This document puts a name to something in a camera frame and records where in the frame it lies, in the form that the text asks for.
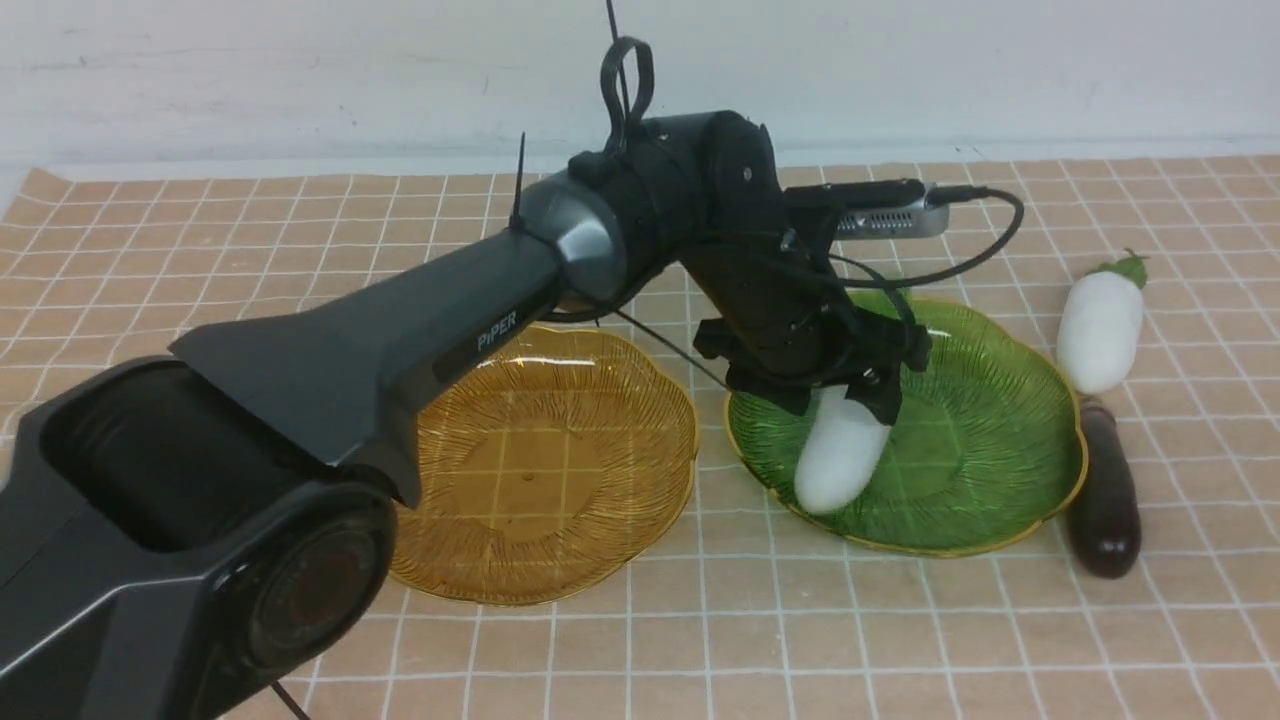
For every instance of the white radish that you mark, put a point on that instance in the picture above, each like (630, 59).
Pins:
(1101, 323)
(840, 454)

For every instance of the purple eggplant right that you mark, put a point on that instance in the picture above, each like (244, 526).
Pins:
(1103, 521)

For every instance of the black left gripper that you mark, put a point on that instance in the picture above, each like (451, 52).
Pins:
(786, 324)

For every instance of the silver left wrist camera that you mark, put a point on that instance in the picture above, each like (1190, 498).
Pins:
(869, 210)

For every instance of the green glass plate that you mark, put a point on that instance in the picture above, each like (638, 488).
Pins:
(987, 449)

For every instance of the amber glass plate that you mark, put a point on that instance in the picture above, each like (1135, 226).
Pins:
(545, 470)

